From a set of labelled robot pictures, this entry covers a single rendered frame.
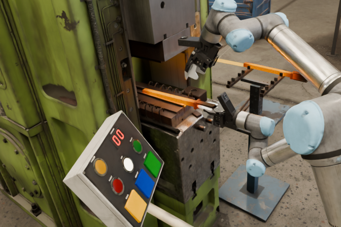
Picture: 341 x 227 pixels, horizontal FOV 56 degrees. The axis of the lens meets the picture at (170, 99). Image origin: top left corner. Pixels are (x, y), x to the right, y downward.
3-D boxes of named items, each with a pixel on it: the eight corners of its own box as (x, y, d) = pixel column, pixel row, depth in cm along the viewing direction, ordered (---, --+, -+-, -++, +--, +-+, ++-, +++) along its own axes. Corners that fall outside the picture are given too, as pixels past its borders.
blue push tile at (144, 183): (155, 182, 116) (142, 168, 113) (149, 198, 110) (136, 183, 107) (151, 183, 117) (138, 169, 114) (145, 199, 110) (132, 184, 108)
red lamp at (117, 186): (127, 188, 102) (125, 178, 100) (116, 197, 99) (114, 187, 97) (120, 184, 104) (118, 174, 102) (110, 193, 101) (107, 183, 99)
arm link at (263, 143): (247, 162, 139) (247, 142, 134) (250, 147, 148) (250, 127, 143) (266, 165, 137) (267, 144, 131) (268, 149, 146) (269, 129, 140)
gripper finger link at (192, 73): (191, 88, 125) (200, 70, 120) (179, 79, 127) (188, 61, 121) (195, 85, 128) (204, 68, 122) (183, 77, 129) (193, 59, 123)
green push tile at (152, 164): (161, 164, 124) (150, 150, 122) (156, 177, 118) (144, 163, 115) (157, 165, 125) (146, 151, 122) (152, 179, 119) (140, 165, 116)
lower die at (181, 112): (195, 110, 168) (194, 96, 163) (172, 129, 154) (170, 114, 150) (137, 92, 191) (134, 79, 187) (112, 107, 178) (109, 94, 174)
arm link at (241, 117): (243, 118, 135) (252, 109, 140) (234, 115, 138) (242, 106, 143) (243, 133, 139) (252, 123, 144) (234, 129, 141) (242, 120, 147)
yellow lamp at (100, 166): (110, 169, 99) (108, 158, 97) (99, 179, 96) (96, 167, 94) (104, 166, 101) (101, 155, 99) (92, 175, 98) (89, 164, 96)
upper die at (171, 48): (191, 46, 150) (190, 26, 145) (164, 62, 137) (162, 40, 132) (127, 35, 174) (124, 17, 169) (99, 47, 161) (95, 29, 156)
